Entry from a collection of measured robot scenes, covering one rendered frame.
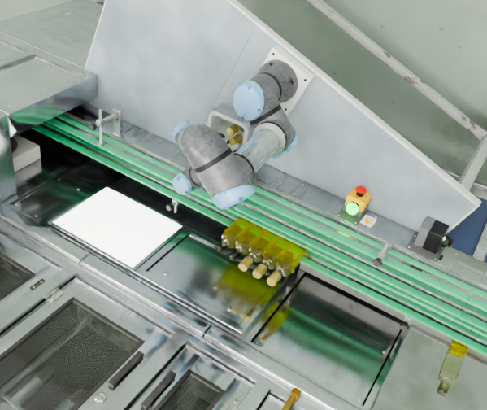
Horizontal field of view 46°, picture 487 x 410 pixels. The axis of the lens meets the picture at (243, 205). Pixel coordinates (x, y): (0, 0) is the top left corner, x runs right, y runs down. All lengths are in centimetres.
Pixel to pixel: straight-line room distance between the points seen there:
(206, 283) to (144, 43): 99
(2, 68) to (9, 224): 71
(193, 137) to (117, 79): 109
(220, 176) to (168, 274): 71
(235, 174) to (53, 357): 86
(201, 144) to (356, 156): 74
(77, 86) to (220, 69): 68
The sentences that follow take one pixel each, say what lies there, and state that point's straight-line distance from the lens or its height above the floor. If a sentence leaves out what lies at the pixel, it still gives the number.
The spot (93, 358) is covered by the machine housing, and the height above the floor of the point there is 166.
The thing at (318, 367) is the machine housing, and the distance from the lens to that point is 201.
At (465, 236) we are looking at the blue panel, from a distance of 226.
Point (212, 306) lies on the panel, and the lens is 206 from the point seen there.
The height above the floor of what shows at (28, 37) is 69.
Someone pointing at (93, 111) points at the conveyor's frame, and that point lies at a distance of 272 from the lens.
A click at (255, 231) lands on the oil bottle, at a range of 214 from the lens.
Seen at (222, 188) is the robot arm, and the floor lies 141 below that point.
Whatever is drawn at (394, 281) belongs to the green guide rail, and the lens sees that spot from 206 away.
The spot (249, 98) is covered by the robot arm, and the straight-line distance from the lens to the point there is 188.
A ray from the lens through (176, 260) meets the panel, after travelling 221.
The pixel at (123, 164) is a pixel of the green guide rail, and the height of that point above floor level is 92.
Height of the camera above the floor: 251
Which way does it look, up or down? 46 degrees down
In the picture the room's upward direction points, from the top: 132 degrees counter-clockwise
